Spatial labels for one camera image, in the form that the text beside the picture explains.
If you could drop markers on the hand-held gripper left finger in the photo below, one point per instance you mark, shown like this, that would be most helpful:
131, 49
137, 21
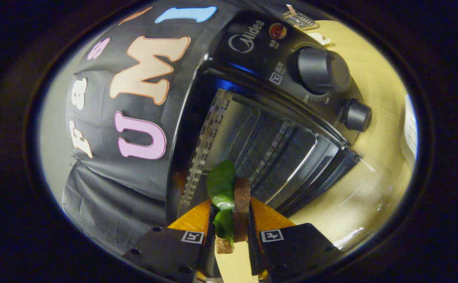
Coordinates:
170, 251

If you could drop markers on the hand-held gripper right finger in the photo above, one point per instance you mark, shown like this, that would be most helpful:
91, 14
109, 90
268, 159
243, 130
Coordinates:
254, 251

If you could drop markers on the lettuce sandwich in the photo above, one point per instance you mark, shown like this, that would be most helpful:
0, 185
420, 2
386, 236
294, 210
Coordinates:
241, 196

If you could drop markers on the black toaster oven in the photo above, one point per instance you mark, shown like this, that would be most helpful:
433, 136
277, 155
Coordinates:
252, 43

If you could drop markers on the black backdrop cloth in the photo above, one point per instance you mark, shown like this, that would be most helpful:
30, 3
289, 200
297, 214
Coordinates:
107, 177

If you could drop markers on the white slotted plastic tray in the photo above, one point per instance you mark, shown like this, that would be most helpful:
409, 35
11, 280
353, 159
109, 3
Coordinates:
410, 133

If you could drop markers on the clear glass container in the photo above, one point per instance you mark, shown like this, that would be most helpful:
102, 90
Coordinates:
300, 17

